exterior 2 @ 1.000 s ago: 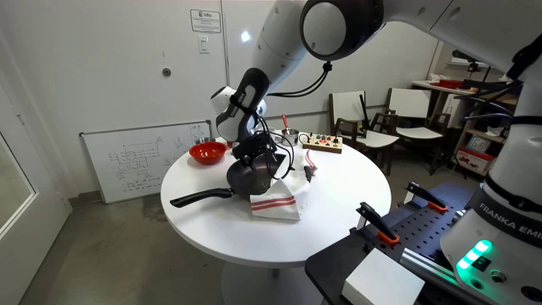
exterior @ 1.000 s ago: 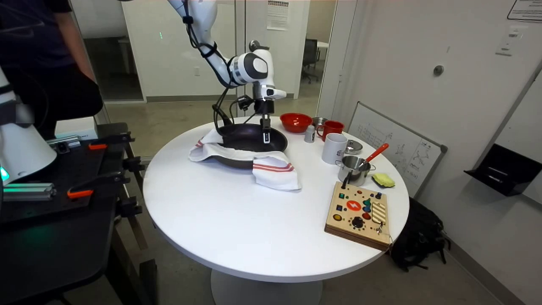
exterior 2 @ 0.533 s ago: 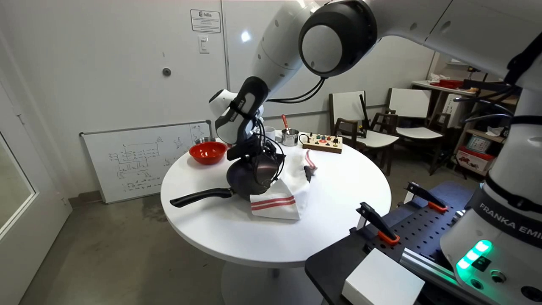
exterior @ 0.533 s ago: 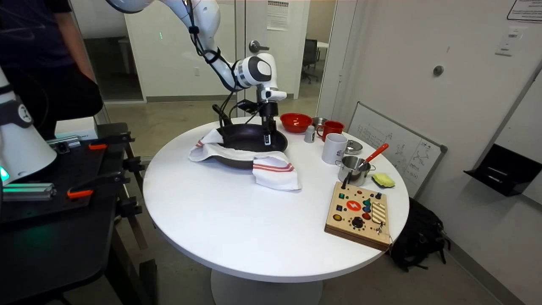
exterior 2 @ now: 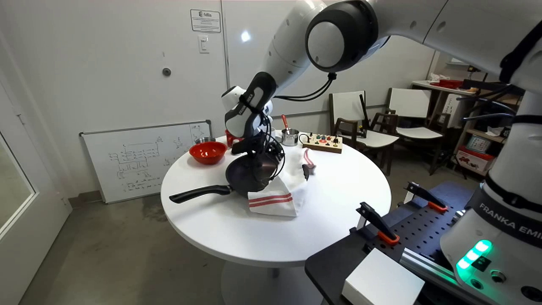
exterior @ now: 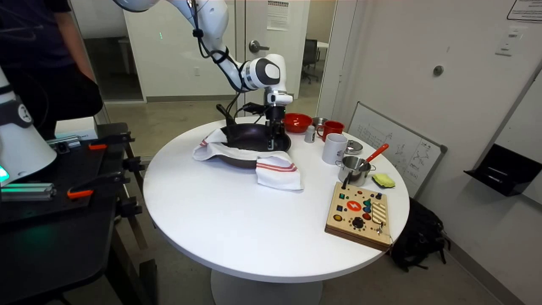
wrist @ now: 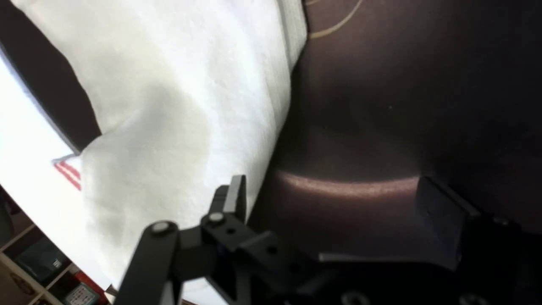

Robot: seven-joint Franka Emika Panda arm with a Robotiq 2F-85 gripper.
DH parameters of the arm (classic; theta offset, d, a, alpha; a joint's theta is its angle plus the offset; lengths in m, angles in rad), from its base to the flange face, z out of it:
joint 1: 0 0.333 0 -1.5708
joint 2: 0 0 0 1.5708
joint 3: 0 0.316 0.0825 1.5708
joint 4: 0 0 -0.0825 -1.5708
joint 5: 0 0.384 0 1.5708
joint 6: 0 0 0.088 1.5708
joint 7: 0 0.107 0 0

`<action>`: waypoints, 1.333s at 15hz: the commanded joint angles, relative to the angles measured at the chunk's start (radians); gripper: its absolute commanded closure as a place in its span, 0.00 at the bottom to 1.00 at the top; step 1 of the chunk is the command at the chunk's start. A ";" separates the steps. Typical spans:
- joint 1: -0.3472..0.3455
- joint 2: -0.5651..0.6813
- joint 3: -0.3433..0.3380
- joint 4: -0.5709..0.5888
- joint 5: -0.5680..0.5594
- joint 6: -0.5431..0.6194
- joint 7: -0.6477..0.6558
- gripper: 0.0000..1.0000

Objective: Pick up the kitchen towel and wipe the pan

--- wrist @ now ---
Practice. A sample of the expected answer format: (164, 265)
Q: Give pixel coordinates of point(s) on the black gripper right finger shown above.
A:
(497, 259)

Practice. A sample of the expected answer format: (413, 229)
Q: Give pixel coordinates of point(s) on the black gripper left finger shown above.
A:
(226, 248)

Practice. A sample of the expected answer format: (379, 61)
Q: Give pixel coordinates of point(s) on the white towel red stripes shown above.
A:
(170, 112)

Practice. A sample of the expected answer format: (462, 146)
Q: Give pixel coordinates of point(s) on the black frying pan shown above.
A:
(425, 102)

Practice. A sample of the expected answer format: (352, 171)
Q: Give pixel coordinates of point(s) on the red storage box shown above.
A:
(94, 282)

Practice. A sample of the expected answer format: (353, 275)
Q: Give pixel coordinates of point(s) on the wooden shelf unit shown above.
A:
(35, 265)

